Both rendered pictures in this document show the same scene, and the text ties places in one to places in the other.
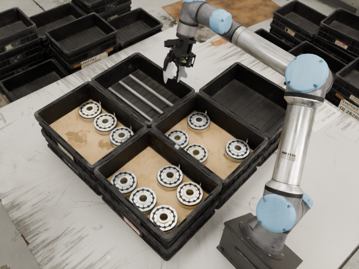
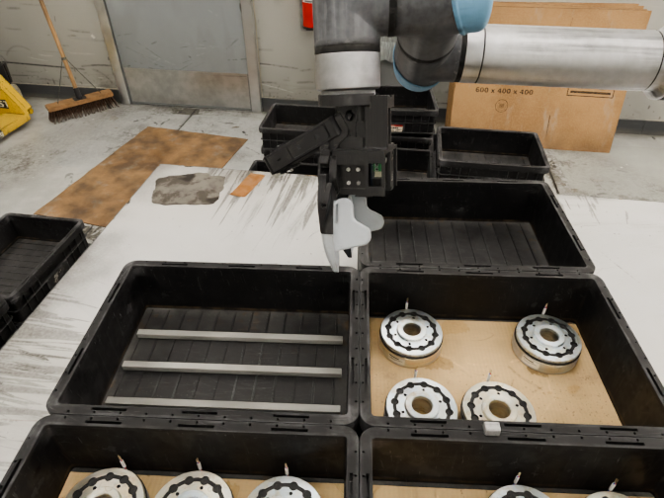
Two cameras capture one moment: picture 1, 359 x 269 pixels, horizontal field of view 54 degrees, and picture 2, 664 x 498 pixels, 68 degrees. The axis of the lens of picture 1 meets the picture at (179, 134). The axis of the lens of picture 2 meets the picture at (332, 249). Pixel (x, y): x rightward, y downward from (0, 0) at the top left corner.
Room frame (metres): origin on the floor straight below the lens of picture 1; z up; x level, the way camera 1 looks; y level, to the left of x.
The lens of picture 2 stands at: (0.70, 0.36, 1.48)
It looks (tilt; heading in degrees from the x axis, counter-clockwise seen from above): 39 degrees down; 322
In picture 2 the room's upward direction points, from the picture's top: straight up
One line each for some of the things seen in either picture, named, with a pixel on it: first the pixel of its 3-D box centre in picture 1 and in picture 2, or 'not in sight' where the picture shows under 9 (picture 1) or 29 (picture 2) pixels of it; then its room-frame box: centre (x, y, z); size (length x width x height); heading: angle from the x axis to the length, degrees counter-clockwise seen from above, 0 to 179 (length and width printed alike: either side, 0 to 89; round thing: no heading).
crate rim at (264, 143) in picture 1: (209, 134); (496, 343); (0.93, -0.12, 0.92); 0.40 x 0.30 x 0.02; 49
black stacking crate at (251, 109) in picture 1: (249, 105); (458, 244); (1.16, -0.32, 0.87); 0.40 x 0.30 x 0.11; 49
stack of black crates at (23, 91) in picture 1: (40, 93); not in sight; (1.76, 1.00, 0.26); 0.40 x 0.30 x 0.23; 133
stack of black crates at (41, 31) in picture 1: (61, 37); not in sight; (2.33, 0.98, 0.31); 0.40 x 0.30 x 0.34; 133
